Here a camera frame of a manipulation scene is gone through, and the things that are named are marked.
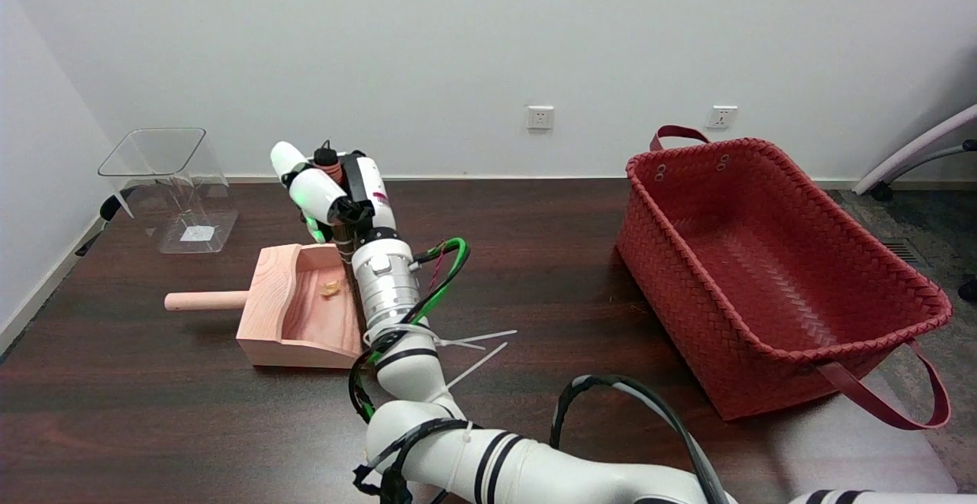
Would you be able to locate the pink wooden dustpan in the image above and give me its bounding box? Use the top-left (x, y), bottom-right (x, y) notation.
top-left (164, 243), bottom-right (367, 371)

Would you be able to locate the brown straw hand broom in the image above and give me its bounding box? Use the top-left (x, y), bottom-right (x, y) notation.
top-left (313, 140), bottom-right (361, 295)

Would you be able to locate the clear plastic container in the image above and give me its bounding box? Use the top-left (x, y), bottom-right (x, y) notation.
top-left (98, 128), bottom-right (240, 255)

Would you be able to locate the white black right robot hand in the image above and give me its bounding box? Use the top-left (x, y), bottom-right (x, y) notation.
top-left (269, 141), bottom-right (398, 247)

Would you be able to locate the green black cable bundle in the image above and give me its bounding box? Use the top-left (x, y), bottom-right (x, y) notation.
top-left (348, 237), bottom-right (472, 425)

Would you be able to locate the white black office chair base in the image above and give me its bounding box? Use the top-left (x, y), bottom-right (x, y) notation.
top-left (853, 103), bottom-right (977, 303)

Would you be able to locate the red woven basket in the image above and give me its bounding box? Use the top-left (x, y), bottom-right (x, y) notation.
top-left (615, 125), bottom-right (953, 430)

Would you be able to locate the black sleeved cable loop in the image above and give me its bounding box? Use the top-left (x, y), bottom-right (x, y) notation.
top-left (550, 374), bottom-right (737, 504)

